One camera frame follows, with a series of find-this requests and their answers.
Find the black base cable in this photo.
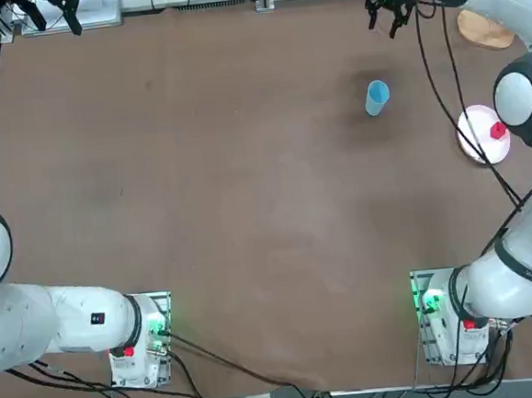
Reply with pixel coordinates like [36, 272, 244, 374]
[2, 345, 230, 398]

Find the dark cable across table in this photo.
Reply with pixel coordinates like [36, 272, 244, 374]
[168, 321, 331, 398]

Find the blue plastic cup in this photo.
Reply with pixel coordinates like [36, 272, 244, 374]
[362, 79, 392, 118]

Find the pink plate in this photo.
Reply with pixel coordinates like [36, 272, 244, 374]
[454, 101, 514, 167]

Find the wooden cup rack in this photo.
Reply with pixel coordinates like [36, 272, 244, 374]
[456, 6, 516, 53]

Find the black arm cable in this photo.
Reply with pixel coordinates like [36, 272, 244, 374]
[438, 0, 526, 208]
[413, 0, 524, 212]

